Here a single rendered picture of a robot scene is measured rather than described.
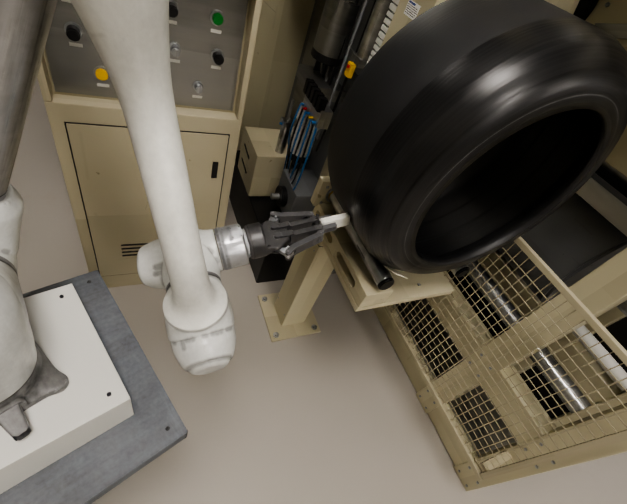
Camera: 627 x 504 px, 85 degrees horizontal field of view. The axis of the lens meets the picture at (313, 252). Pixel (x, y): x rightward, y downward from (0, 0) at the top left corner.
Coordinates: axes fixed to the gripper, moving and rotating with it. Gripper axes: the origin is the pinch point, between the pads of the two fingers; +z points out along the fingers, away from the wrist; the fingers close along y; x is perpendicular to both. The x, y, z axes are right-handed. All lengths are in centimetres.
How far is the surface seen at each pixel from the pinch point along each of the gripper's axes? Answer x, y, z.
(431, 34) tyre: -34.6, 7.0, 16.8
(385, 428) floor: 112, -33, 25
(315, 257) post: 50, 25, 8
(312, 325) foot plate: 106, 22, 9
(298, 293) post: 75, 25, 2
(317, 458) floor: 103, -34, -9
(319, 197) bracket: 15.3, 22.9, 6.3
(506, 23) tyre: -38.1, 0.1, 25.0
